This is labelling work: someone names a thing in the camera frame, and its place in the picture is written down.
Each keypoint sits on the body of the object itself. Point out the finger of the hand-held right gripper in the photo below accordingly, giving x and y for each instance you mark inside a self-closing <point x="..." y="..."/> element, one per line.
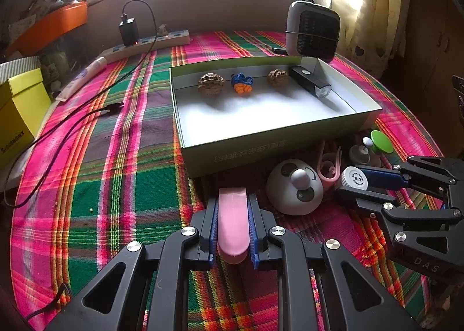
<point x="373" y="207"/>
<point x="384" y="177"/>

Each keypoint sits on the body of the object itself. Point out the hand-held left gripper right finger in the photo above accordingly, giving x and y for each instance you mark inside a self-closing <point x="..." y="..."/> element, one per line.
<point x="253" y="240"/>

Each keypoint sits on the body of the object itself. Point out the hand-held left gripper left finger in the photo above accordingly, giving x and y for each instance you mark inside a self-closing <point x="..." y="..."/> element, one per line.
<point x="213" y="236"/>

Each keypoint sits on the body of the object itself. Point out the pink oblong case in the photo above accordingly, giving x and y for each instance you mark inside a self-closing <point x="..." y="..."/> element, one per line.
<point x="234" y="226"/>

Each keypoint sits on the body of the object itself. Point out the small white jar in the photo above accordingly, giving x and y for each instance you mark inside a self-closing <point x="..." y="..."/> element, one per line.
<point x="353" y="179"/>

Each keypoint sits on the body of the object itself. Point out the small white grey knob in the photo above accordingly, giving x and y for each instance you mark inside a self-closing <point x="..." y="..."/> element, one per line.
<point x="362" y="154"/>

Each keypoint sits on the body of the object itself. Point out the green mushroom suction holder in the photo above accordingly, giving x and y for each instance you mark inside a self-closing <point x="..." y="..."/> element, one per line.
<point x="380" y="140"/>

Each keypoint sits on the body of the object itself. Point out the pink ear-hook clip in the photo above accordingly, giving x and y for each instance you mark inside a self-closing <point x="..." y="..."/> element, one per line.
<point x="330" y="169"/>

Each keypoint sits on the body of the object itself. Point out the white panda-face round gadget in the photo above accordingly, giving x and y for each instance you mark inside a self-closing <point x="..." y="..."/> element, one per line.
<point x="295" y="187"/>

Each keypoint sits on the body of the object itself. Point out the green cardboard box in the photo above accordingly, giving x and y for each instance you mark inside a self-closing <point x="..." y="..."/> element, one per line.
<point x="253" y="149"/>

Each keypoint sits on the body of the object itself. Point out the black bike light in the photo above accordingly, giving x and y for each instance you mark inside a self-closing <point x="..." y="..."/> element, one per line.
<point x="311" y="80"/>

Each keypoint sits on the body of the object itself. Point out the brown walnut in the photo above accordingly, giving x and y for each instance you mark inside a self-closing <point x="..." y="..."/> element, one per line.
<point x="277" y="78"/>
<point x="210" y="83"/>

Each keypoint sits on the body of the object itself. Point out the black boxy object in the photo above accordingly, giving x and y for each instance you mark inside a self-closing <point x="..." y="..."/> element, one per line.
<point x="458" y="95"/>

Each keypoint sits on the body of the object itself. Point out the grey space heater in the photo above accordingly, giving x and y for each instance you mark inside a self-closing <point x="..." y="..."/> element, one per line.
<point x="311" y="30"/>

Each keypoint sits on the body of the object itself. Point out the small black plug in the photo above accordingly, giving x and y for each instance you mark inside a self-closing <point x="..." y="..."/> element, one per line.
<point x="279" y="50"/>

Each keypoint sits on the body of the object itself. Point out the cream heart-print curtain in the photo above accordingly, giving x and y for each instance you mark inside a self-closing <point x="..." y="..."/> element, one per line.
<point x="380" y="1"/>

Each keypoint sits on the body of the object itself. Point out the white power strip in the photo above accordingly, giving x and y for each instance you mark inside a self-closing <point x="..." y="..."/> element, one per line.
<point x="148" y="42"/>

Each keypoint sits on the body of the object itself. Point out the white cream tube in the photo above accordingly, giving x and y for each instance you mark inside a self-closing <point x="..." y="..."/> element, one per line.
<point x="83" y="75"/>

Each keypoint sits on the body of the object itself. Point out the white plug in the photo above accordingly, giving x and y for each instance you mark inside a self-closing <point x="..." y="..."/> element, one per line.
<point x="164" y="30"/>

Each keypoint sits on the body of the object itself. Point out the black charger adapter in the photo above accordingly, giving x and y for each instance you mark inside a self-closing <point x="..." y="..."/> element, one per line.
<point x="129" y="30"/>

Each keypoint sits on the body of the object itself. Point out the yellow cardboard box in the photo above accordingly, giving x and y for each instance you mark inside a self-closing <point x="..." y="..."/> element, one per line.
<point x="20" y="106"/>

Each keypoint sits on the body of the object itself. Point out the white striped box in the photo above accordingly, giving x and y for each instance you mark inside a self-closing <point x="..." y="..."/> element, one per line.
<point x="18" y="66"/>

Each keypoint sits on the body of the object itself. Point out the orange shelf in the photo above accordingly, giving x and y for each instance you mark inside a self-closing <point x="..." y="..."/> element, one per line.
<point x="54" y="24"/>

